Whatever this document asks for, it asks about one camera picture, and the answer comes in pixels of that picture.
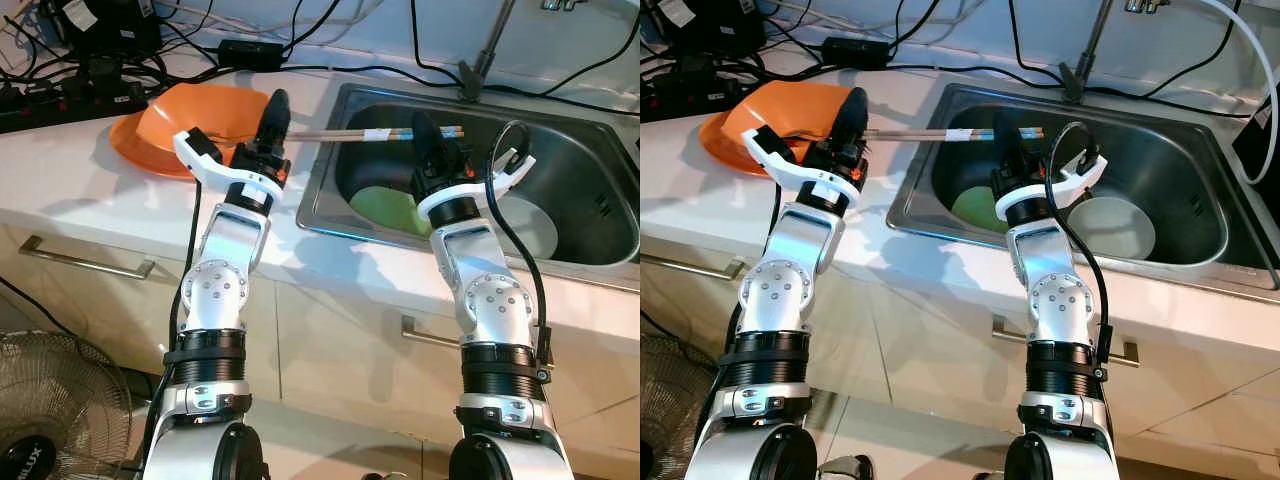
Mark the orange square bowl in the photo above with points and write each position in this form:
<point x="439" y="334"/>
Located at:
<point x="200" y="105"/>
<point x="785" y="105"/>

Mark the chrome wall tap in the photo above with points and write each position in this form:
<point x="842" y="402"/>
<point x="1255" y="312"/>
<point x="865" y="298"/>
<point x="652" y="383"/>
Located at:
<point x="1147" y="5"/>
<point x="558" y="4"/>

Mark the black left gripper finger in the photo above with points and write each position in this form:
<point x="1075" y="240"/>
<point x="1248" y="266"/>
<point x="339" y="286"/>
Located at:
<point x="854" y="115"/>
<point x="277" y="115"/>

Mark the white bowl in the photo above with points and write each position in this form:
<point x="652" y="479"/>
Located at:
<point x="530" y="232"/>
<point x="1115" y="232"/>

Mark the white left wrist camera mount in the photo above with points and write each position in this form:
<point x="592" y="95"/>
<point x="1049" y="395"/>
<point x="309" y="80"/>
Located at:
<point x="825" y="183"/>
<point x="245" y="181"/>

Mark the green plate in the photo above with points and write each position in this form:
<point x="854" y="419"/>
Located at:
<point x="975" y="210"/>
<point x="385" y="210"/>

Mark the black rectangular device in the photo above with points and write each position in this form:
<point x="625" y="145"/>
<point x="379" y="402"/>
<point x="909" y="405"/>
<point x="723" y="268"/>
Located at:
<point x="1260" y="140"/>

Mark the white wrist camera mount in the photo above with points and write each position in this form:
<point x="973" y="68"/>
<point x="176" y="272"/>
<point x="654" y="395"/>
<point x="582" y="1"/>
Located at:
<point x="245" y="181"/>
<point x="825" y="183"/>
<point x="450" y="205"/>
<point x="1025" y="208"/>

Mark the cream kitchen base cabinet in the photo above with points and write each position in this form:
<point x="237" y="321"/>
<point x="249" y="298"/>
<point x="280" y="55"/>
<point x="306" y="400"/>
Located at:
<point x="930" y="350"/>
<point x="340" y="345"/>

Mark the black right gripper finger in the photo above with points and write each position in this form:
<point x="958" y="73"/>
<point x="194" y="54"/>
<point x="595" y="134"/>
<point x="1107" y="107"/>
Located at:
<point x="426" y="140"/>
<point x="1008" y="140"/>

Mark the black power strip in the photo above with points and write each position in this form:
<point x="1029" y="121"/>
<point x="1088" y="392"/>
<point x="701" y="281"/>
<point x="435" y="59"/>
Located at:
<point x="60" y="107"/>
<point x="690" y="100"/>

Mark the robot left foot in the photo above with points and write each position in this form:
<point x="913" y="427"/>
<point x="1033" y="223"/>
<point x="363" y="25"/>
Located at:
<point x="845" y="468"/>

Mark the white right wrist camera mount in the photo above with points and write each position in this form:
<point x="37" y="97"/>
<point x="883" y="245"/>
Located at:
<point x="1025" y="208"/>
<point x="450" y="205"/>

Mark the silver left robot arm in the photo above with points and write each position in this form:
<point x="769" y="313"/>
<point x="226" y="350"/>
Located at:
<point x="780" y="300"/>
<point x="215" y="300"/>

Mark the chrome faucet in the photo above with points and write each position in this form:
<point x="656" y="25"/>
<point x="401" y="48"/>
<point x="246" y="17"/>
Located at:
<point x="470" y="75"/>
<point x="1072" y="75"/>

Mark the orange plate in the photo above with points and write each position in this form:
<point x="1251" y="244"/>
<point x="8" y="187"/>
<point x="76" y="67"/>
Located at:
<point x="715" y="148"/>
<point x="130" y="148"/>

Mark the stainless steel sink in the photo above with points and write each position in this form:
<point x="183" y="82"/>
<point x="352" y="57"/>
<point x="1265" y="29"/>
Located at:
<point x="1180" y="150"/>
<point x="570" y="150"/>

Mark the black power adapter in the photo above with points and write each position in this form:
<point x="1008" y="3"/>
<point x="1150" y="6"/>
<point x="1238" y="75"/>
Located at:
<point x="855" y="52"/>
<point x="250" y="53"/>

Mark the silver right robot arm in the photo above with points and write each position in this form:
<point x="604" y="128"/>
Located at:
<point x="1060" y="305"/>
<point x="495" y="305"/>

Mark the black labelled electronics box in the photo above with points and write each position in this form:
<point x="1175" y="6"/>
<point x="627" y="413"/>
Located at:
<point x="705" y="28"/>
<point x="110" y="30"/>

